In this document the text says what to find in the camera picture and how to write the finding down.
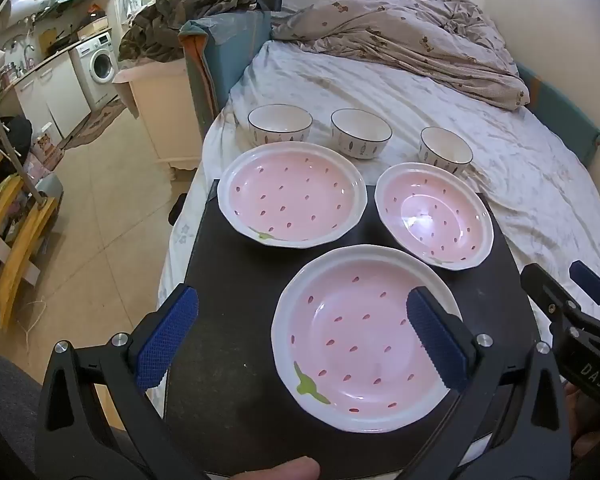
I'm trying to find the white kitchen base cabinets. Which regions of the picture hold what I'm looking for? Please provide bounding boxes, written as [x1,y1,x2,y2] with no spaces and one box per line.
[12,51,92,138]

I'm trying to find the pink printed box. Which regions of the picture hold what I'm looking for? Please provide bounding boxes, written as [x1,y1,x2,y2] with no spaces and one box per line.
[24,132,65,182]

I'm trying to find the pink strawberry print plate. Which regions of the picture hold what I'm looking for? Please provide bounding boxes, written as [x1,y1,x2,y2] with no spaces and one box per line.
[217,141,369,250]
[374,162,495,272]
[271,244,464,434]

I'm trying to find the white washing machine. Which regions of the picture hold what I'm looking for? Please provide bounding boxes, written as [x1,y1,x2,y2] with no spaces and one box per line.
[74,31,119,107]

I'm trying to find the person's left hand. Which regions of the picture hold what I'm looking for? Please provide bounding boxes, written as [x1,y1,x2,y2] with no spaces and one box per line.
[260,457,322,480]

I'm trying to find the beige bear print quilt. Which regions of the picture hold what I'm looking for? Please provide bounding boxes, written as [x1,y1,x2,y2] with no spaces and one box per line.
[271,0,531,111]

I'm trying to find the yellow wooden rack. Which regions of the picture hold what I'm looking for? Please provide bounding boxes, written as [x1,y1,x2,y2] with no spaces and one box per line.
[0,152,63,332]

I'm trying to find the white leaf print bowl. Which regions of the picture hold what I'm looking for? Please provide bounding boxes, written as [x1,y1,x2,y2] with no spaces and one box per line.
[419,126,474,179]
[248,104,314,149]
[330,108,394,160]

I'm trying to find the white water heater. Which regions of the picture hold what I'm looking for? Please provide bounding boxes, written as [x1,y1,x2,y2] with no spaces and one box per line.
[4,0,57,28]

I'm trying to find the black board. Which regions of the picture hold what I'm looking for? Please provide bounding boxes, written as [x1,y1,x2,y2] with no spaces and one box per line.
[161,178,548,480]

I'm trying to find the teal padded bed bumper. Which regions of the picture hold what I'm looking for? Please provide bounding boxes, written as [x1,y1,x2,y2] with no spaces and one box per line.
[515,62,600,167]
[178,10,281,136]

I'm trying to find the person's right hand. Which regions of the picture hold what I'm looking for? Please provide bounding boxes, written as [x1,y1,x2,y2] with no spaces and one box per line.
[562,385,600,443]

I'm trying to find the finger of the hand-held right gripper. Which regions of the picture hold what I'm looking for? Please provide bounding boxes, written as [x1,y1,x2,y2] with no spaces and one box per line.
[569,260,600,323]
[520,262,600,350]

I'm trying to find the grey bin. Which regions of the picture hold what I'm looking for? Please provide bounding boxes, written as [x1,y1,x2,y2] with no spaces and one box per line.
[32,175,63,202]

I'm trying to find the cream wooden cabinet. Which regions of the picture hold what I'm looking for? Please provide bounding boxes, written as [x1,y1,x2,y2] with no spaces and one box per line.
[112,57,204,181]

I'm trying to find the olive clothing pile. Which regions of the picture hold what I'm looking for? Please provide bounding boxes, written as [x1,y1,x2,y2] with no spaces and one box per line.
[118,0,259,64]

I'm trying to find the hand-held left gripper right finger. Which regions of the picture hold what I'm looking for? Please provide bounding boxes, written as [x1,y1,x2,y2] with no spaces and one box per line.
[395,287,574,480]

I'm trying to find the person's left leg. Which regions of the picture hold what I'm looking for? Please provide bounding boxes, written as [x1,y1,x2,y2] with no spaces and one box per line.
[0,345,46,480]

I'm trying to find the black cloth bundle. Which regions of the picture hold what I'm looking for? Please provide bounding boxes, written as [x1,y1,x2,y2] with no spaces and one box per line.
[0,116,34,161]

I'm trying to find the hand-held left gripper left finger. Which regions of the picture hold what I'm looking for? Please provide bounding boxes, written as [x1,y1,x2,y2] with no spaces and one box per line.
[34,284,207,480]

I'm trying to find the patterned floor rug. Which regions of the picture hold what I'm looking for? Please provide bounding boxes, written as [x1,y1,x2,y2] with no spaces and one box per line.
[60,96,131,152]

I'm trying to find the bed with white printed sheet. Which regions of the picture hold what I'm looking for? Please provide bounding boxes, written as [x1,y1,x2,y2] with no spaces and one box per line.
[155,37,600,411]

